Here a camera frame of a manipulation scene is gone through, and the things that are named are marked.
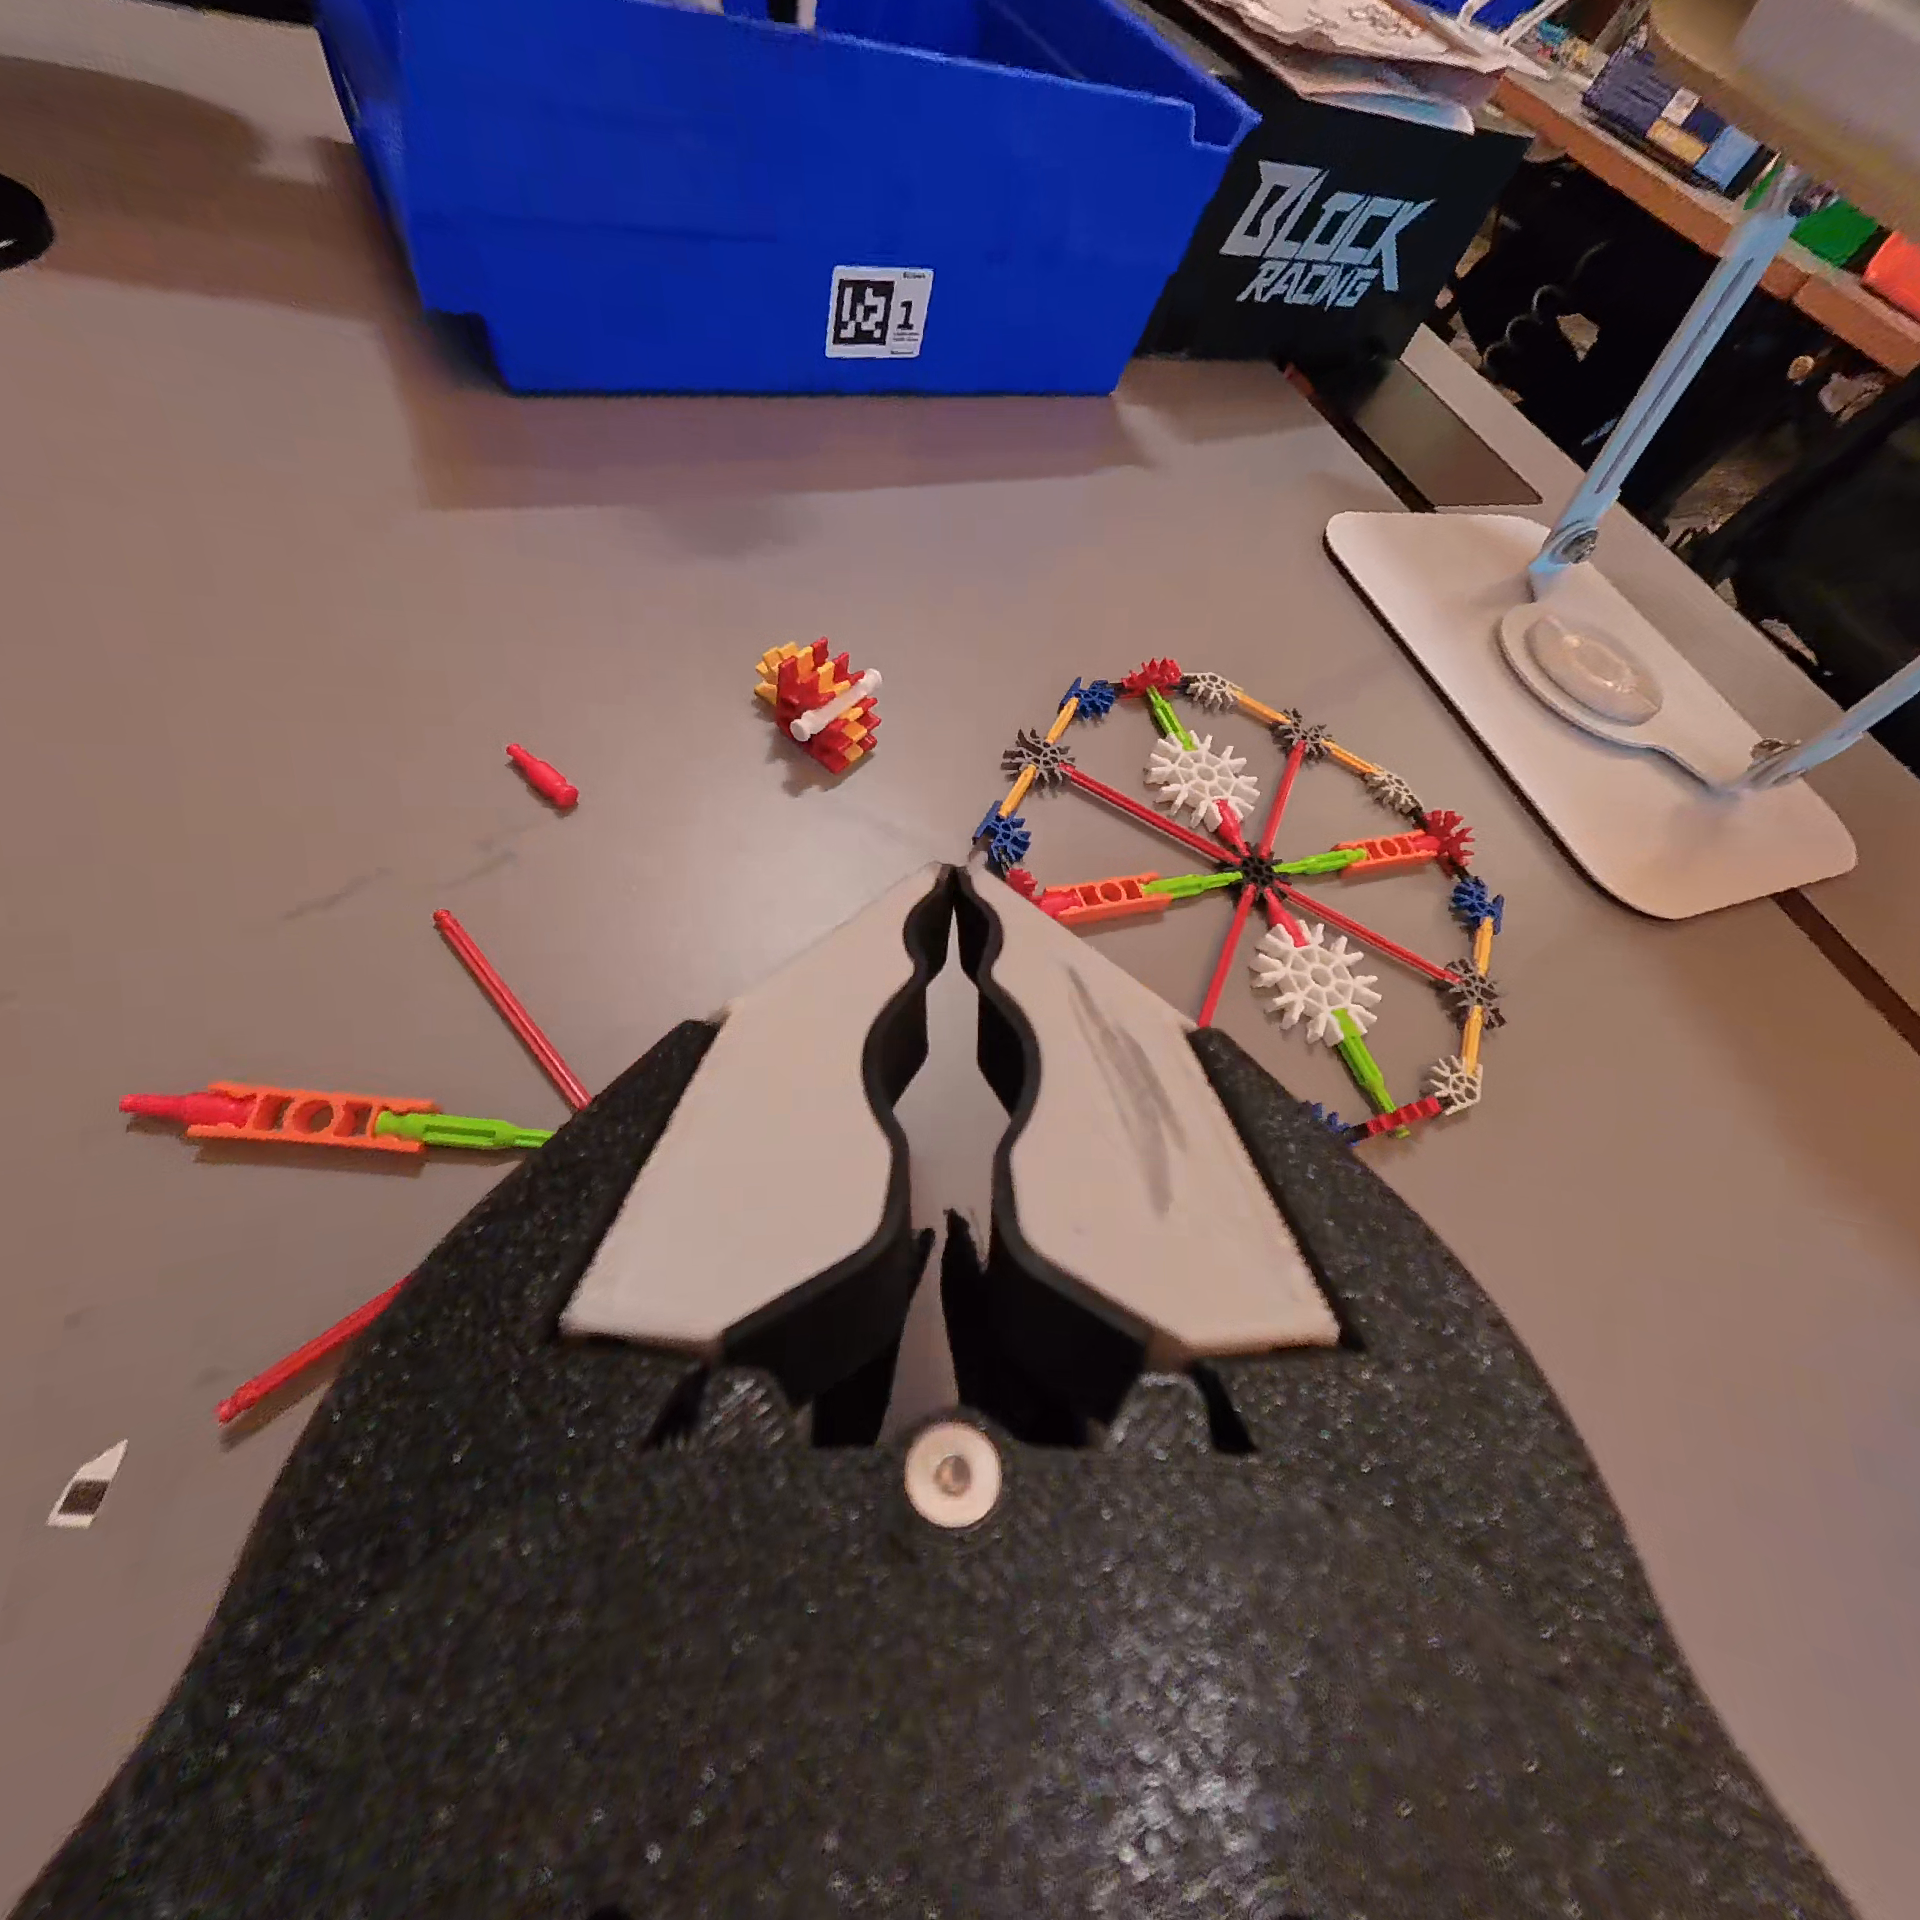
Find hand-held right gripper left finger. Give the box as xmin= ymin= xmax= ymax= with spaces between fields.
xmin=559 ymin=863 xmax=958 ymax=1352

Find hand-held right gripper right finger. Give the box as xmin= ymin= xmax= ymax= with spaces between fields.
xmin=958 ymin=863 xmax=1343 ymax=1370

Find long red toy rod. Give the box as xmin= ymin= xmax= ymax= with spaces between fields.
xmin=431 ymin=907 xmax=595 ymax=1116
xmin=218 ymin=1275 xmax=415 ymax=1426

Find orange connector with green rod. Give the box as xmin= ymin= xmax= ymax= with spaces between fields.
xmin=186 ymin=1082 xmax=559 ymax=1160

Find red yellow toy block assembly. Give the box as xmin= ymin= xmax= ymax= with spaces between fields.
xmin=753 ymin=639 xmax=888 ymax=778

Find blue plastic bin with tag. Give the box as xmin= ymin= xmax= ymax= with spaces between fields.
xmin=310 ymin=0 xmax=1262 ymax=399

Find colourful toy wheel construction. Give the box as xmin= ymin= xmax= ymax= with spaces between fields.
xmin=970 ymin=652 xmax=1507 ymax=1145

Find small paper scrap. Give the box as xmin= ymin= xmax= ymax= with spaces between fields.
xmin=46 ymin=1439 xmax=131 ymax=1532

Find black printed box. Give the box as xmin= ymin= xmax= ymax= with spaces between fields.
xmin=1134 ymin=67 xmax=1534 ymax=366

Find cluttered wooden desk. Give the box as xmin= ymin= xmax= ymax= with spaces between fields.
xmin=1491 ymin=47 xmax=1920 ymax=379

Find printed paper sheets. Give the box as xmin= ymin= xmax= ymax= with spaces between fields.
xmin=1177 ymin=0 xmax=1546 ymax=113

